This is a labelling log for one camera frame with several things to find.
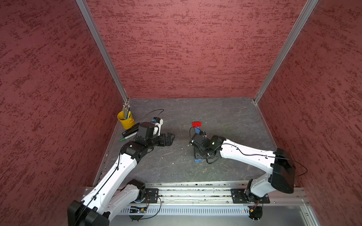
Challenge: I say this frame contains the right black connector mount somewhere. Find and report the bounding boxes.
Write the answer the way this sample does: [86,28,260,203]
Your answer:
[249,206,263,221]

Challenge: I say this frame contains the corner aluminium post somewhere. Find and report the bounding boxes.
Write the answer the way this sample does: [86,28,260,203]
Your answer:
[254,0,318,105]
[76,0,129,103]

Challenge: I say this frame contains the green marker pen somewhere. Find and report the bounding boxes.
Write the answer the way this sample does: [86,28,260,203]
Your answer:
[120,135,134,141]

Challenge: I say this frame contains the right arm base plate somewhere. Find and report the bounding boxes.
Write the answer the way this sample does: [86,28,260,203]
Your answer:
[231,189,270,204]

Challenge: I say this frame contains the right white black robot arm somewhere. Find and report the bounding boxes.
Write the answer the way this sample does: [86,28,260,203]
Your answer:
[190,133,296,204]

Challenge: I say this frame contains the left corner aluminium post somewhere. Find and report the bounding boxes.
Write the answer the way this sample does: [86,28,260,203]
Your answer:
[76,0,129,103]

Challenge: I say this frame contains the pencils in cup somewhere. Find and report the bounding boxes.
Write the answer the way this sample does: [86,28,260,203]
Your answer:
[123,103,130,120]

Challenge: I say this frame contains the left controller board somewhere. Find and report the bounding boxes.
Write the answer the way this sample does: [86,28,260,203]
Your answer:
[129,206,148,214]

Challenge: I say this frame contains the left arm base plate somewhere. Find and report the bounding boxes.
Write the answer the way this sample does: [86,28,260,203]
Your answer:
[134,188,159,204]

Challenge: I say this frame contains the red lego brick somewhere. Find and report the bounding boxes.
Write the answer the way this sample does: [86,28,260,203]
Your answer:
[192,121,202,128]

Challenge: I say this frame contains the right corner aluminium post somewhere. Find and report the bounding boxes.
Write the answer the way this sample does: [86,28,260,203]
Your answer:
[254,0,318,105]

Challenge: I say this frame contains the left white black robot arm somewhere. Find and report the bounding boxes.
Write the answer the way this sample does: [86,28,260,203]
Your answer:
[67,117,175,226]

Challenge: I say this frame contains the yellow pencil cup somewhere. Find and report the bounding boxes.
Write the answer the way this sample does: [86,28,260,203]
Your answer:
[117,111,136,130]

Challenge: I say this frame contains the aluminium front rail frame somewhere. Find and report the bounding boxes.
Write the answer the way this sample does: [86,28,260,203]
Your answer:
[113,181,319,226]

